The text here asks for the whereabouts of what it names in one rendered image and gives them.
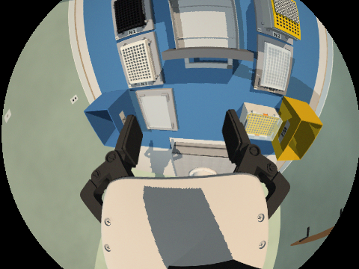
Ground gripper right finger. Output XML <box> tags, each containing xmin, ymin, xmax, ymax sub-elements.
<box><xmin>222</xmin><ymin>109</ymin><xmax>290</xmax><ymax>218</ymax></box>

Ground blue bench mat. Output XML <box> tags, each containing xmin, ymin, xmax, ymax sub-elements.
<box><xmin>83</xmin><ymin>0</ymin><xmax>319</xmax><ymax>149</ymax></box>

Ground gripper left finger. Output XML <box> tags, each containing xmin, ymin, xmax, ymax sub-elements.
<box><xmin>80</xmin><ymin>114</ymin><xmax>143</xmax><ymax>223</ymax></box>

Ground yellow open-top bin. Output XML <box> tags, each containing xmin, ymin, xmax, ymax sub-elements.
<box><xmin>271</xmin><ymin>96</ymin><xmax>323</xmax><ymax>161</ymax></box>

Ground blue box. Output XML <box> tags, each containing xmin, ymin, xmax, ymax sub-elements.
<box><xmin>84</xmin><ymin>89</ymin><xmax>140</xmax><ymax>148</ymax></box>

